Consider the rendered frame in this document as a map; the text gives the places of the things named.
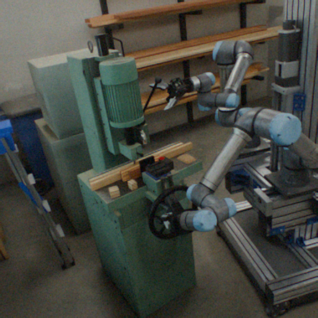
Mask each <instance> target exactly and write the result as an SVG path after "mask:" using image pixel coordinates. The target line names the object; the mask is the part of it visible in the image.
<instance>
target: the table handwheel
mask: <svg viewBox="0 0 318 318"><path fill-rule="evenodd" d="M188 188H189V187H188V186H185V185H176V186H171V187H169V188H167V189H166V190H165V191H163V192H162V193H161V194H160V195H159V196H158V197H157V199H156V200H155V201H154V202H153V204H152V206H151V209H150V212H149V215H148V225H149V229H150V231H151V233H152V234H153V235H154V236H155V237H157V238H159V239H165V240H166V239H173V238H175V237H177V236H178V235H179V234H178V235H173V234H171V233H167V234H163V232H164V230H165V229H166V225H165V224H164V225H163V227H162V228H161V230H160V231H157V229H156V227H155V225H154V216H155V213H156V211H157V209H158V206H160V207H162V209H164V210H165V211H166V213H170V212H171V211H170V209H169V207H168V205H167V204H166V202H165V201H163V200H164V199H165V198H166V197H167V196H169V195H170V194H171V193H173V192H176V191H185V192H187V190H188ZM185 211H197V205H195V204H193V203H192V208H191V209H185Z"/></svg>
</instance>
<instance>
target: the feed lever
mask: <svg viewBox="0 0 318 318"><path fill-rule="evenodd" d="M154 81H155V84H154V86H153V88H152V91H151V93H150V95H149V97H148V100H147V103H146V104H145V106H144V108H143V113H144V112H145V110H146V109H147V106H148V104H149V102H150V100H151V98H152V95H153V93H154V91H155V90H156V88H157V85H158V84H160V83H161V77H159V76H157V77H156V78H155V79H154ZM144 124H145V119H144V121H143V122H142V123H140V124H138V125H135V126H136V127H140V126H142V125H144Z"/></svg>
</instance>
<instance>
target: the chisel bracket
mask: <svg viewBox="0 0 318 318"><path fill-rule="evenodd" d="M118 144H119V147H120V152H121V153H122V154H123V155H124V156H125V157H127V158H129V159H131V160H136V159H138V158H141V157H140V155H138V154H137V153H136V152H139V153H143V152H142V145H141V144H139V143H138V142H135V144H133V145H127V144H126V141H125V140H121V141H120V142H118Z"/></svg>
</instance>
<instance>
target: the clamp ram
mask: <svg viewBox="0 0 318 318"><path fill-rule="evenodd" d="M153 163H155V160H154V156H150V157H148V158H144V159H142V160H140V161H139V165H140V172H141V176H142V173H143V172H144V171H145V167H146V166H149V165H152V164H153Z"/></svg>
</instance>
